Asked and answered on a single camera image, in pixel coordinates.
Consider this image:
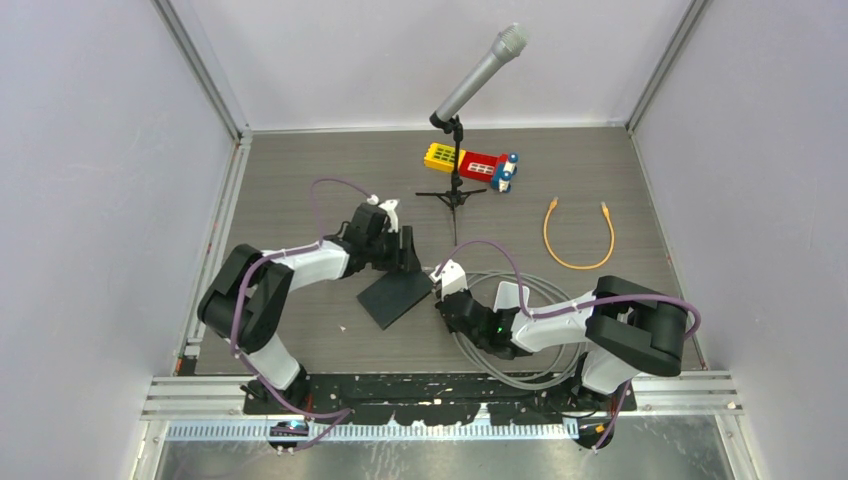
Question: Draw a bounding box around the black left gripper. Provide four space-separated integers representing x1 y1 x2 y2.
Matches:
366 227 419 273

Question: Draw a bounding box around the black network switch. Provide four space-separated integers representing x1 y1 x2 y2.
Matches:
357 271 433 330

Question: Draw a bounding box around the grey ethernet cable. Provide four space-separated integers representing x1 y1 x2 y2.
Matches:
430 268 588 391

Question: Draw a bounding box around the white network switch box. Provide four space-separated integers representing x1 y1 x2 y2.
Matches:
493 281 530 312

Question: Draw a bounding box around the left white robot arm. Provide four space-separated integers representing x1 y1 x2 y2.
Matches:
197 200 432 414

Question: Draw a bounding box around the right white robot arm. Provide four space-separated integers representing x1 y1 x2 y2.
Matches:
436 276 694 411

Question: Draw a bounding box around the black microphone tripod stand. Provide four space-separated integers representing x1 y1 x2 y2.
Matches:
415 112 486 246

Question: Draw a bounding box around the colourful toy block vehicle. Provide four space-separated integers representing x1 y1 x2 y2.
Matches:
423 143 520 193

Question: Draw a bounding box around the grey handheld microphone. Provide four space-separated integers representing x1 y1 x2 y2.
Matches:
429 23 529 133

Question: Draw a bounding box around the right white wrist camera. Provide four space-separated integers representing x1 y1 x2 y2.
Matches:
429 260 468 300

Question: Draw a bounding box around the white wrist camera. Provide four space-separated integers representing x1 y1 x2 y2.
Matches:
378 199 400 233
429 260 468 300

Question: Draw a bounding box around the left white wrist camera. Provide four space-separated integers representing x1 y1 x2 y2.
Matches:
378 199 400 233

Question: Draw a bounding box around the yellow ethernet patch cable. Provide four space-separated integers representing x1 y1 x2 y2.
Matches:
541 197 617 272

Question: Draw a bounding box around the slotted cable duct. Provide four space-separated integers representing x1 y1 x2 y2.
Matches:
165 418 579 442

